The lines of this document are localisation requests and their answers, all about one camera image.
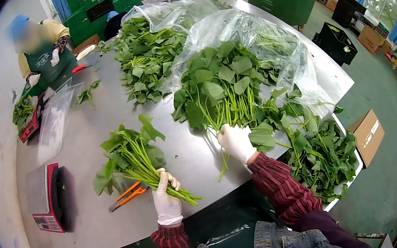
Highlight person's left hand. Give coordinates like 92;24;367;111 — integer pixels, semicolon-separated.
148;166;188;228

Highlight person's right hand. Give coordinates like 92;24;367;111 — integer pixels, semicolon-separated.
215;119;260;169

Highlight person's right fingers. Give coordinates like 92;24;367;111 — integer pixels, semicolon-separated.
215;120;252;142

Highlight person's left fingers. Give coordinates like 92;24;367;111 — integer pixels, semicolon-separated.
156;166;182;194

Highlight large bunch of leafy greens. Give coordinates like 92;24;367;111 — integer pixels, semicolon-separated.
161;32;298;188

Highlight small bunch of leafy greens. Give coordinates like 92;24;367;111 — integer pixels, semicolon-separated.
83;106;204;222

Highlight orange scissors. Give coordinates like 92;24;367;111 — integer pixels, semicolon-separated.
105;179;153;214

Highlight heap of long-stemmed greens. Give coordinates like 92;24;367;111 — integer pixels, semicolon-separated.
253;77;367;213

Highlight large clear plastic bag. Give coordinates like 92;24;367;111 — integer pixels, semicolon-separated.
149;0;336;145

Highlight person's body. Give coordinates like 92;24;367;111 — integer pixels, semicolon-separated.
137;163;374;248

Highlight loose pile of leafy greens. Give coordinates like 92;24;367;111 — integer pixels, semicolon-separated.
93;9;199;111

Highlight few loose green leaves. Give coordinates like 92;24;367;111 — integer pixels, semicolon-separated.
72;79;105;110

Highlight red digital scale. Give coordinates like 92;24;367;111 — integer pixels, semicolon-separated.
23;160;83;239
12;92;54;144

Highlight crumpled clear plastic bag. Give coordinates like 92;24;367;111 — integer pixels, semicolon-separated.
118;0;225;42

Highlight stack of clear plastic bags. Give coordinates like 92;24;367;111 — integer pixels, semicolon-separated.
24;75;97;165

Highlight black plastic crate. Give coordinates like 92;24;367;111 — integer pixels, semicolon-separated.
310;17;360;71

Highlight open cardboard box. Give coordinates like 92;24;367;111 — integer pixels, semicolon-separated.
344;107;391;171

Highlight printed cardboard box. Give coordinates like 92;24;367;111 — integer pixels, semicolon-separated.
355;23;386;56

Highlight stack of green crates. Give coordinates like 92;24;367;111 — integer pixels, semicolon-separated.
59;0;148;49

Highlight red handled cutter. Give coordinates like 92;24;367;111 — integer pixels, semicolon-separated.
71;63;94;75

